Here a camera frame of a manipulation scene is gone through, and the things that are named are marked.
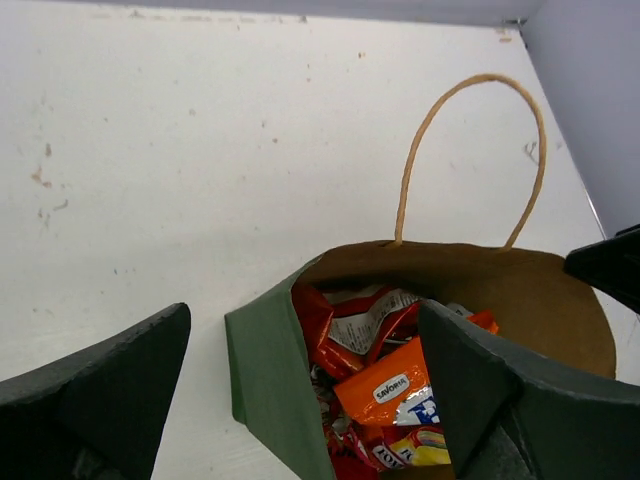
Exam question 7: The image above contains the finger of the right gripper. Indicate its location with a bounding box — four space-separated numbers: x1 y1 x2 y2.
563 232 640 314

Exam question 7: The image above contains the Fox's fruits candy bag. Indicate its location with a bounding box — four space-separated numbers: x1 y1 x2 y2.
331 308 501 471

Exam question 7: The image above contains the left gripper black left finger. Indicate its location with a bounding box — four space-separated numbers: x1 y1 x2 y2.
1 303 191 479

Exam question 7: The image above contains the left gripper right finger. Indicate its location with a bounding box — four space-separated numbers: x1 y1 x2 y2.
418 301 639 479

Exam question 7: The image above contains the red Doritos bag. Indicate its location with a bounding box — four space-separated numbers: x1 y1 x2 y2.
291 283 422 381

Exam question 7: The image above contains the small pink candy bag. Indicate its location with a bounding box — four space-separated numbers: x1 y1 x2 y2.
322 411 379 480

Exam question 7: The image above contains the green paper bag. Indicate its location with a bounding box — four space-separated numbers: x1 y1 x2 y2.
223 73 618 480

